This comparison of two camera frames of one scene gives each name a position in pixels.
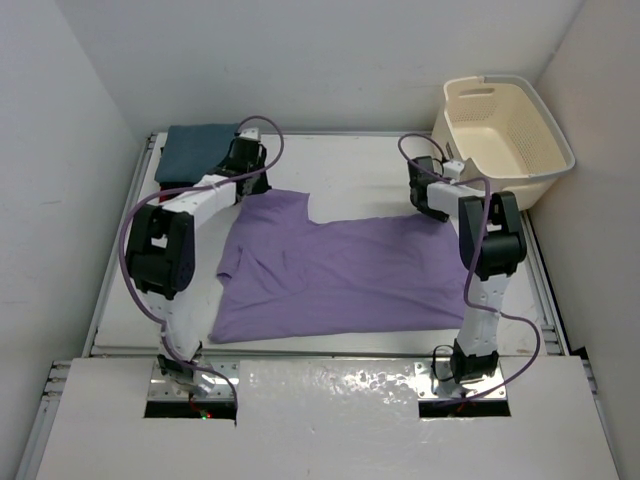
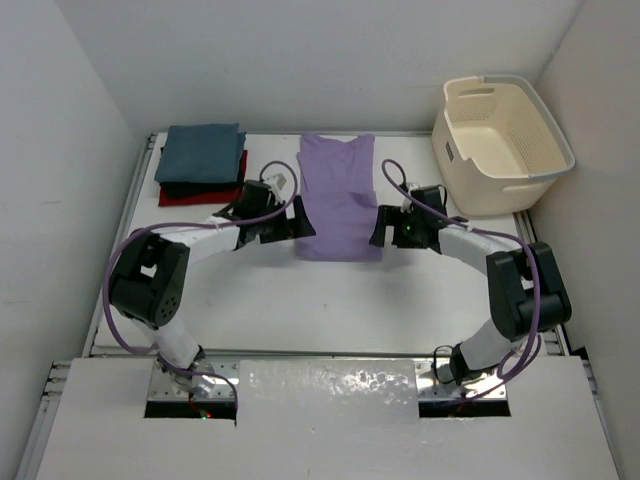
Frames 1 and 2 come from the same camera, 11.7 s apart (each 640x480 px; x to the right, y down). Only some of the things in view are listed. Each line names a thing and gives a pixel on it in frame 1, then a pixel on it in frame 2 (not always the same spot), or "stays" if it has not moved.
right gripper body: (435, 213) → (406, 234)
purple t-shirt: (285, 274) → (339, 195)
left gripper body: (259, 184) → (264, 222)
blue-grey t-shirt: (191, 152) stays
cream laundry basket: (509, 133) stays
